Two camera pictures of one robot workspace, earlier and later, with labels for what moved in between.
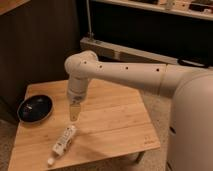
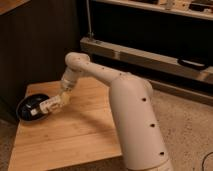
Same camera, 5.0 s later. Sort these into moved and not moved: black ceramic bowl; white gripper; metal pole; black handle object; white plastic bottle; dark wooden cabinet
Moved: white plastic bottle; white gripper
Not moved: black ceramic bowl; dark wooden cabinet; black handle object; metal pole
